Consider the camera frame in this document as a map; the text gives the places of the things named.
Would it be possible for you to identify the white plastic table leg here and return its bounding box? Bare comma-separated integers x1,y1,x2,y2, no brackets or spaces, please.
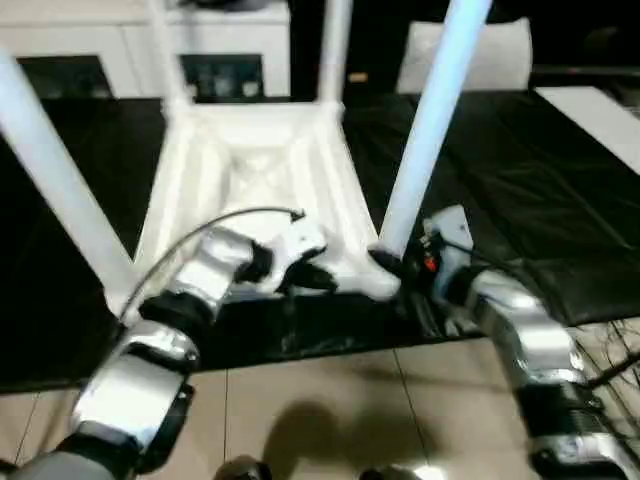
365,0,494,299
318,0,354,109
0,48,141,311
145,0,197,111

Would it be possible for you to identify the white plastic table top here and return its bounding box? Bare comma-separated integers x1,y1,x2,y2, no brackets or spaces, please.
105,98,403,317

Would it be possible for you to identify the black work mat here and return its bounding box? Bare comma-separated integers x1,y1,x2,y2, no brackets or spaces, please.
0,88,640,393

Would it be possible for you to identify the black robot left foot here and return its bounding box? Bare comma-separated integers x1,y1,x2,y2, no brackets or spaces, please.
212,457,271,480

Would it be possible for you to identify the black robot foot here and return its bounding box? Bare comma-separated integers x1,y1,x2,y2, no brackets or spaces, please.
212,457,271,480
362,464,426,480

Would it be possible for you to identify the black robot right foot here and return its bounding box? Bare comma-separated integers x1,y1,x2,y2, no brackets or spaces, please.
362,464,426,480

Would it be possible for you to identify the black metal stand leg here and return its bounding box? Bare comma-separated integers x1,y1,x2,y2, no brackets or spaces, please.
585,353,640,393

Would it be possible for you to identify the white flat sheet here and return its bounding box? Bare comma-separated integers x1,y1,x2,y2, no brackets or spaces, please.
535,85,640,178

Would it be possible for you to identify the white flat panel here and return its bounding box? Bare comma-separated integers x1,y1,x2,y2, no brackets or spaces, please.
397,18,534,93

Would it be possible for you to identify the white cabinet with glass doors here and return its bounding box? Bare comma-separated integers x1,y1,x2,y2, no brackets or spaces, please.
0,0,293,99

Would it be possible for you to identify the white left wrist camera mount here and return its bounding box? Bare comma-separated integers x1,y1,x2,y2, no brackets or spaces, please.
268,214,330,292

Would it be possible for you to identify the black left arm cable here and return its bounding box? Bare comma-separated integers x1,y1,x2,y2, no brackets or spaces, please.
118,207,307,323

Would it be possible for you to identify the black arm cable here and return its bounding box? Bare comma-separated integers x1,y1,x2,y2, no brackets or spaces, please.
440,250,640,441
118,207,307,323

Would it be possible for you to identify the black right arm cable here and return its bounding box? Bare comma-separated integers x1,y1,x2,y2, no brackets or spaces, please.
440,250,640,441

